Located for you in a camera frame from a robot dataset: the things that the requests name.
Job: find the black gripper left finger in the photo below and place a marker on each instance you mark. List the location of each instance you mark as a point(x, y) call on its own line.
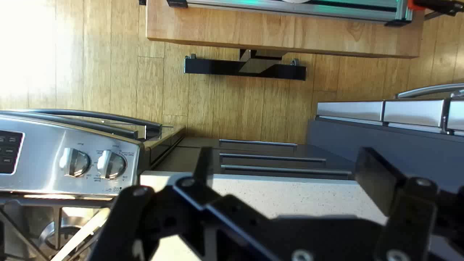
point(215, 229)

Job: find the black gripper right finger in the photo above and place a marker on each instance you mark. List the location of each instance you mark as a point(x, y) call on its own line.
point(424, 223)

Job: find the grey drawer cabinet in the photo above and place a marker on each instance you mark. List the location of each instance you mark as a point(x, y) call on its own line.
point(420, 131)

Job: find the stainless steel stove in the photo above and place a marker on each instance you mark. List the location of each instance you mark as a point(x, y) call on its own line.
point(60, 172)

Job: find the black table base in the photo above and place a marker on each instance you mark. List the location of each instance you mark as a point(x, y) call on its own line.
point(251, 63)

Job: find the wooden table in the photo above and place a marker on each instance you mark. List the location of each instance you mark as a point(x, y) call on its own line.
point(280, 33)

